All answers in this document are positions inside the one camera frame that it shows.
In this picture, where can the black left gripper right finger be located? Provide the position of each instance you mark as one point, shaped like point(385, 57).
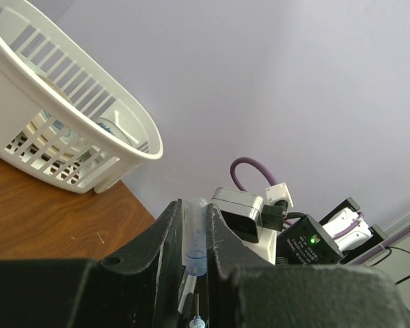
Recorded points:
point(244, 290)

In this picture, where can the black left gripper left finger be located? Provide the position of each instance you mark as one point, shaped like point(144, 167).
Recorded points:
point(135, 286)

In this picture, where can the grey blue pen cap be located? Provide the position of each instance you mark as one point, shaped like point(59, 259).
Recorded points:
point(194, 237)

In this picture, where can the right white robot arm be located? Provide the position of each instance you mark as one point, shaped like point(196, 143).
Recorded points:
point(340, 237)

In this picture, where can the blue white patterned bowl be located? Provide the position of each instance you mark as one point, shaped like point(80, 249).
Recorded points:
point(113, 129)

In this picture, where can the beige stacked plates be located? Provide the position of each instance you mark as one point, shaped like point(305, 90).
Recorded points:
point(50, 132)

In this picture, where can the white plastic dish basket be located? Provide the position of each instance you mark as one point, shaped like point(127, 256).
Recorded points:
point(41, 68)

